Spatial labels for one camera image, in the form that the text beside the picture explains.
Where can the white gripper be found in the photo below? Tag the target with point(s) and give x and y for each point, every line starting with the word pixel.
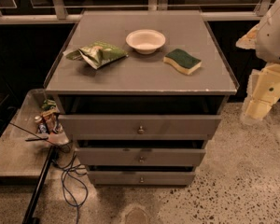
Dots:
pixel 272 39

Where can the grey bottom drawer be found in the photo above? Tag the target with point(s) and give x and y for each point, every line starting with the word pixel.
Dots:
pixel 140 176

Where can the grey drawer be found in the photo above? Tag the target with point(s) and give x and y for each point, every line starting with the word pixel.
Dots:
pixel 140 176
pixel 141 153
pixel 140 127

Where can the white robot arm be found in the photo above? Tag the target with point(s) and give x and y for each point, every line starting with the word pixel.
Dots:
pixel 264 38

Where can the grey drawer cabinet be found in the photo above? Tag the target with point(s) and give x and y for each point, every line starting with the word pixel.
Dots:
pixel 142 84

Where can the grey middle drawer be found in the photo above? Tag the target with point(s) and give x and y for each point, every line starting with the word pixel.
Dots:
pixel 141 153

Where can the grey top drawer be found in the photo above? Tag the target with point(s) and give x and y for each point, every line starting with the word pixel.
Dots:
pixel 140 127

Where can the green yellow sponge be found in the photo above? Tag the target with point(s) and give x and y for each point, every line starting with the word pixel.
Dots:
pixel 181 61

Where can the white paper bowl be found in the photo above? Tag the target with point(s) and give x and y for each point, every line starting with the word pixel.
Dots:
pixel 145 41

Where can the green chip bag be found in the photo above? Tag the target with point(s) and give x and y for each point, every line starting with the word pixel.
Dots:
pixel 97 54

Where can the brown snack packet in bin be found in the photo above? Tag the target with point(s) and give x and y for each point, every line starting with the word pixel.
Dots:
pixel 51 117

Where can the green snack packet in bin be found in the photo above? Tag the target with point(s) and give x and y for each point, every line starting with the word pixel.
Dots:
pixel 48 104

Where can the metal window railing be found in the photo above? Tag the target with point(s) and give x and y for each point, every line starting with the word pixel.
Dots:
pixel 127 6

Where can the soda can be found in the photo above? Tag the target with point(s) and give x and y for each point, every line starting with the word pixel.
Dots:
pixel 41 124

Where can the clear plastic bin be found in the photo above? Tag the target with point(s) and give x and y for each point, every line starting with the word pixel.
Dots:
pixel 24 126

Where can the black stand pole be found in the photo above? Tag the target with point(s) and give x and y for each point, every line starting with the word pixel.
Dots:
pixel 29 215

